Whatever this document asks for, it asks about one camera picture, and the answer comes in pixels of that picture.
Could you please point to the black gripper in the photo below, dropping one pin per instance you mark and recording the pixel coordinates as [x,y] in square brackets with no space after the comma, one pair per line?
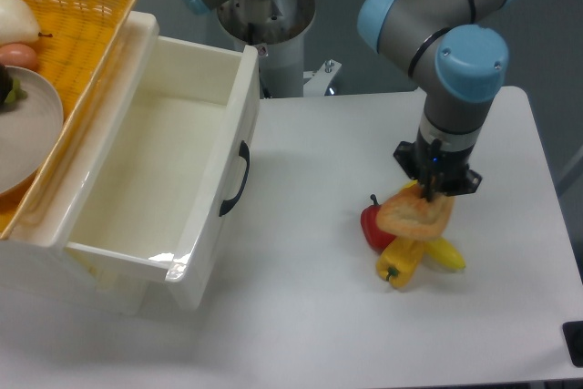
[436,170]

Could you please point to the triangle bread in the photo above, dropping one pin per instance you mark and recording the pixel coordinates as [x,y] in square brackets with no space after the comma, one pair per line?
[407,214]

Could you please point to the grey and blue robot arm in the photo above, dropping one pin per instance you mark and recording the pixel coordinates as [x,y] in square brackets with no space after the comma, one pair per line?
[439,44]

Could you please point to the yellow banana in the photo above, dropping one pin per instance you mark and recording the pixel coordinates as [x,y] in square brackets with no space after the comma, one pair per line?
[443,251]

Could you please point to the red bell pepper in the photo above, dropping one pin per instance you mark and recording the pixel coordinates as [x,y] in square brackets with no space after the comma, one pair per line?
[377,239]

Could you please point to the yellow bell pepper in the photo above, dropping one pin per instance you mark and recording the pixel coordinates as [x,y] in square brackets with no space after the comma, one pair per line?
[399,260]

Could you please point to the black object at table edge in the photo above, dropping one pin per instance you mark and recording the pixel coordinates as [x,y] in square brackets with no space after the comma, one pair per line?
[573,334]

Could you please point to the white plastic drawer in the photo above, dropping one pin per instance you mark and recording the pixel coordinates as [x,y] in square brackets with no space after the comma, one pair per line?
[135,200]

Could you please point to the yellow woven basket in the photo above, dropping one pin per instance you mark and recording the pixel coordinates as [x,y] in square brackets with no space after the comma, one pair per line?
[84,35]

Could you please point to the grey plate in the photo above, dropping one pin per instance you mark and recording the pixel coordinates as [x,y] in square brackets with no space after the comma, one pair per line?
[30,128]

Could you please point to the dark eggplant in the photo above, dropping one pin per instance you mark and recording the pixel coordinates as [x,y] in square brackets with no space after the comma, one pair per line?
[10,88]

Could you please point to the pink peach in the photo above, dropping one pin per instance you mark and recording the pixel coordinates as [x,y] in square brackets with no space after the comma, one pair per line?
[19,55]

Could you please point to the black drawer handle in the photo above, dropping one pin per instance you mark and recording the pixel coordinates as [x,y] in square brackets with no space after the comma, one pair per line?
[236,180]

